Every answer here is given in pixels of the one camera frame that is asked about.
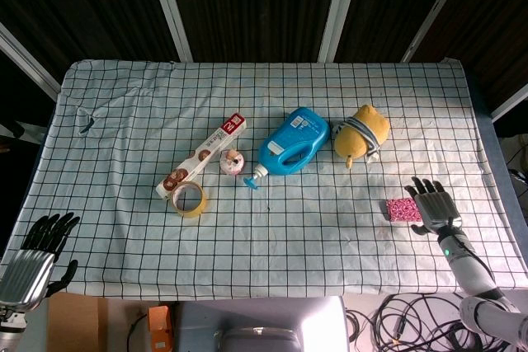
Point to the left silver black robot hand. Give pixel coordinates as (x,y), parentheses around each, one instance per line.
(25,278)

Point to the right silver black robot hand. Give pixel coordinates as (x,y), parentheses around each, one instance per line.
(438,208)

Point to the pink sponge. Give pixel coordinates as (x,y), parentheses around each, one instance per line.
(402,209)

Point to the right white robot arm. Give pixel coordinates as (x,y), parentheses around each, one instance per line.
(474,273)

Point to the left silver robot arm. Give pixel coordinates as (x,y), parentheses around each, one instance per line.
(9,327)

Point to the brown cardboard box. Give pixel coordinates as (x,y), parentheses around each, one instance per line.
(74,323)

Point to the yellow plush toy striped scarf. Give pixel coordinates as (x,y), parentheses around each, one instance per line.
(359,137)

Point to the orange small box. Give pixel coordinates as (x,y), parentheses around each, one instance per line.
(160,327)

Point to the blue detergent pump bottle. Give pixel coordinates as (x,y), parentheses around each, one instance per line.
(293,142)

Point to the white black checkered tablecloth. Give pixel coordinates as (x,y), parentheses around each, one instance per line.
(255,220)

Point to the yellow tape roll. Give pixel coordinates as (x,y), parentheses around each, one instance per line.
(198,205)

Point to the grey robot torso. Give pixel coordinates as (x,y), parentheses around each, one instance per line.
(264,323)

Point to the small pink cupcake toy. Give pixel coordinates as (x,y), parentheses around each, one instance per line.
(232,162)

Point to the long white cling film box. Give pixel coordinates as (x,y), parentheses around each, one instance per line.
(202,155)

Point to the white frame post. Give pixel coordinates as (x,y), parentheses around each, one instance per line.
(511,102)
(29,63)
(437,6)
(339,6)
(169,6)

